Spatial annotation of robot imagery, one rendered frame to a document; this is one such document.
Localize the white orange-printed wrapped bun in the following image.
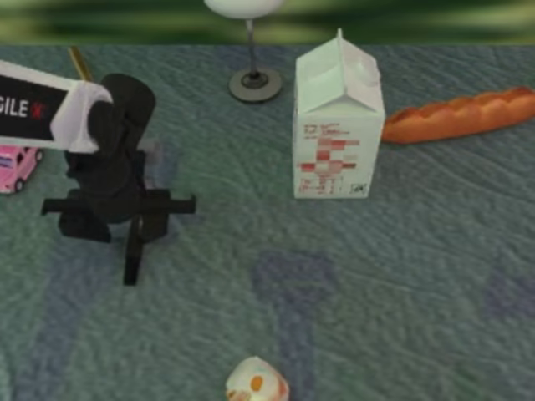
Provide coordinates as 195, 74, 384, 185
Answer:
224, 355, 290, 401

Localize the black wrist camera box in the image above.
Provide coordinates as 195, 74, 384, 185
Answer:
57, 211, 113, 244

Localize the orange baguette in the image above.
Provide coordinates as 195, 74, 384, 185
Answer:
381, 86, 535, 145

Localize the white globe on black stand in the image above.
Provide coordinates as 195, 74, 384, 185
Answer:
203, 0, 285, 104

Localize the yellow pencil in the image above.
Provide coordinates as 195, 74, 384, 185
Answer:
68, 45, 94, 81

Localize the teal patterned tablecloth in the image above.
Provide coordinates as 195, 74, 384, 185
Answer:
0, 43, 535, 401

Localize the pink toy car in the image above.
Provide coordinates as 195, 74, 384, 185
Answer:
0, 145, 44, 194

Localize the white red-printed milk carton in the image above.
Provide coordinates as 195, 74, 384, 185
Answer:
293, 28, 386, 201

